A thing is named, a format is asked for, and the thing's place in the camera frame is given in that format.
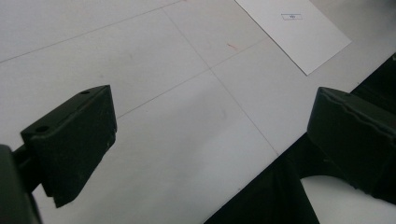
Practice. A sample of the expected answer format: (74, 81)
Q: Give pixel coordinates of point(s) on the white paper sheet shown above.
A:
(299, 34)

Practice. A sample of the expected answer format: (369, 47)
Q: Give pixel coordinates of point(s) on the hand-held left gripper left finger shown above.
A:
(73, 146)

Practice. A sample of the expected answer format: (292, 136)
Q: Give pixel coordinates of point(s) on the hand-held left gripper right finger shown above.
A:
(351, 146)

